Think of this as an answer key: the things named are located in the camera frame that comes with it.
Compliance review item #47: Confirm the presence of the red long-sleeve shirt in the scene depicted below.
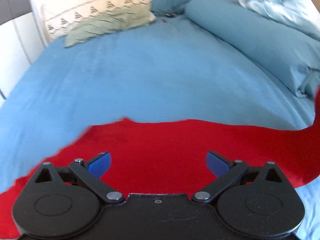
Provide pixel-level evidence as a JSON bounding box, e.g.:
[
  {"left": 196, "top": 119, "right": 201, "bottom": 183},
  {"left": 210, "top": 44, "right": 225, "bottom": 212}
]
[{"left": 0, "top": 84, "right": 320, "bottom": 240}]

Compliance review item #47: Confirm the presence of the teal folded duvet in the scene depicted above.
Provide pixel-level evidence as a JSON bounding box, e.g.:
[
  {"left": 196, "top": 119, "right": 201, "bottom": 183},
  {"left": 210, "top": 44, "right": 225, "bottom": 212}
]
[{"left": 185, "top": 0, "right": 319, "bottom": 97}]

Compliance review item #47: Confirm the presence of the blue bed sheet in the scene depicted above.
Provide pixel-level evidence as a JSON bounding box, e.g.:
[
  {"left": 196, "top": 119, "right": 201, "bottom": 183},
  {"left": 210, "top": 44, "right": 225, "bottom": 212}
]
[{"left": 0, "top": 15, "right": 320, "bottom": 240}]

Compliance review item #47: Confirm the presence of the white wardrobe with grey band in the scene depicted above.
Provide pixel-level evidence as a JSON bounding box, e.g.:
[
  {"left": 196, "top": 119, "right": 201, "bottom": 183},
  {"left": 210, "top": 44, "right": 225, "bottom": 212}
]
[{"left": 1, "top": 0, "right": 47, "bottom": 102}]

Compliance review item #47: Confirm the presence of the light blue blanket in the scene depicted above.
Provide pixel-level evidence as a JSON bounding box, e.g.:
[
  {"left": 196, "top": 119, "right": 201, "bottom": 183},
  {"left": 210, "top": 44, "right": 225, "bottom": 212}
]
[{"left": 238, "top": 0, "right": 319, "bottom": 40}]

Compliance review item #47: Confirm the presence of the green pillow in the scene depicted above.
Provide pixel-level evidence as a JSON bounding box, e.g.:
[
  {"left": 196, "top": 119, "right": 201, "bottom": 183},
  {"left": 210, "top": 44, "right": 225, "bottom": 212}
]
[{"left": 65, "top": 4, "right": 156, "bottom": 48}]

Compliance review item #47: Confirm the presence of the small dark hair clip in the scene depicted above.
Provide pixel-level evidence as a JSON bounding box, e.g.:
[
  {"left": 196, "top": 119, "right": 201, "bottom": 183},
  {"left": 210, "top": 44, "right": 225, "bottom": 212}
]
[{"left": 161, "top": 13, "right": 176, "bottom": 23}]

